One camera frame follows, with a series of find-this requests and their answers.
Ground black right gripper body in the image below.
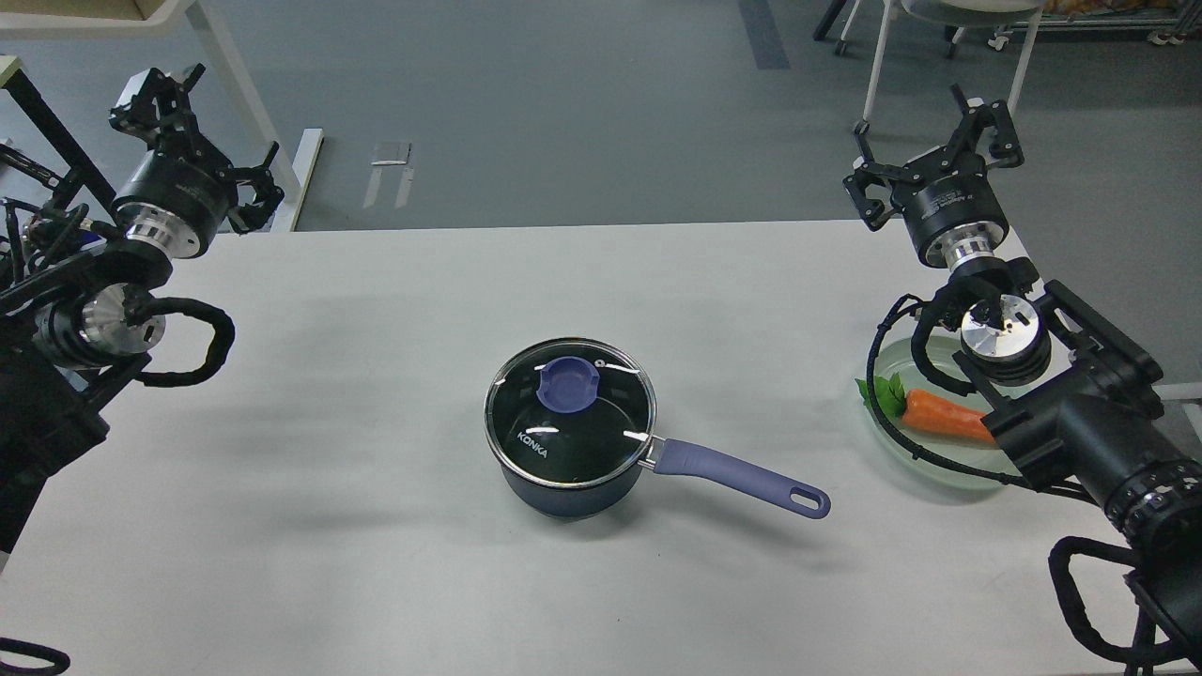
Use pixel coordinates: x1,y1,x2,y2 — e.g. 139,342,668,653
902,174,1010,269

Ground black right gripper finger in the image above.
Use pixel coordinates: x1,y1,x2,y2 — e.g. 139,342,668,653
944,83,1025,177
841,130,940,232

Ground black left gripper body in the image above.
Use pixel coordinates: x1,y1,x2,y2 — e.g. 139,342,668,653
113,152,236,257

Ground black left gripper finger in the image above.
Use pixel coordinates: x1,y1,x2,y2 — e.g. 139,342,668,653
224,142,286,235
109,64,215,162

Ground dark blue saucepan purple handle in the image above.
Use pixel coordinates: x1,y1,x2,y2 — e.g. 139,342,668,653
487,339,833,521

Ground glass lid purple knob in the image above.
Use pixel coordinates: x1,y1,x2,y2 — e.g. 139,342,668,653
484,338,657,490

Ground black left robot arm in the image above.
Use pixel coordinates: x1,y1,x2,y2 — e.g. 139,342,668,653
1,64,286,557

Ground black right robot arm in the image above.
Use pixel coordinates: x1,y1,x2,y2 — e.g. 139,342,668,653
844,85,1201,675

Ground black metal rack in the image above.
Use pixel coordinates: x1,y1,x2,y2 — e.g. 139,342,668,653
2,55,117,285

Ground white wheeled chair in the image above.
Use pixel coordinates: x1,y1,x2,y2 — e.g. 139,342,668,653
813,0,1046,135

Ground pale green plate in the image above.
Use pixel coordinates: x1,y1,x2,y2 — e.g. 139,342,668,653
859,336,1019,493

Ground metal wheeled cart base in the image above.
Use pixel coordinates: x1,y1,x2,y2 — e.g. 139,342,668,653
1036,1,1200,46

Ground orange toy carrot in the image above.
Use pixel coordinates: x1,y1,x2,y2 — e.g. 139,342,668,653
855,374,996,445

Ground white table frame leg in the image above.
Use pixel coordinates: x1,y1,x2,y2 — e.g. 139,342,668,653
1,1,325,235

